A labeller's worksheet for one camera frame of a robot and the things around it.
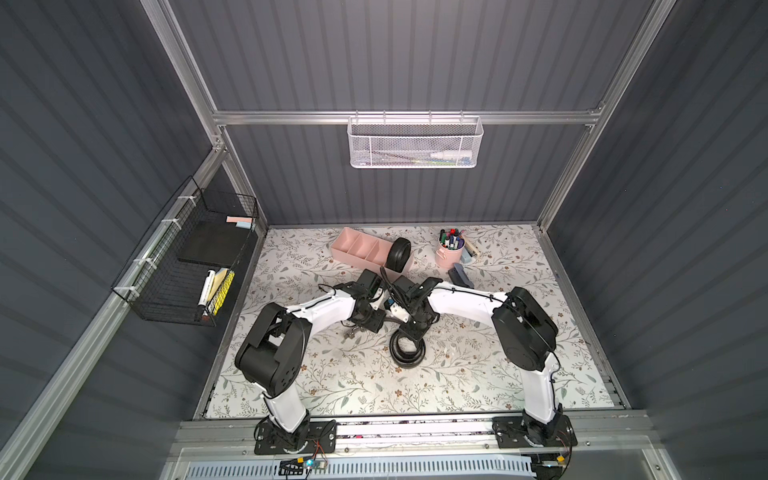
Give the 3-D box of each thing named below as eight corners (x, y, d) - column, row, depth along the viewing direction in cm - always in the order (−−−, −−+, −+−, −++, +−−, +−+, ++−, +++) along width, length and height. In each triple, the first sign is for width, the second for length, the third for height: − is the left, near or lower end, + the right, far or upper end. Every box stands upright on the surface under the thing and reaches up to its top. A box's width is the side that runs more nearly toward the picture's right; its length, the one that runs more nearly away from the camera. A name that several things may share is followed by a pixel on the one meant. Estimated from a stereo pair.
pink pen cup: (437, 269, 109) (442, 245, 98) (435, 253, 114) (439, 228, 103) (459, 269, 109) (466, 245, 98) (456, 253, 114) (462, 228, 103)
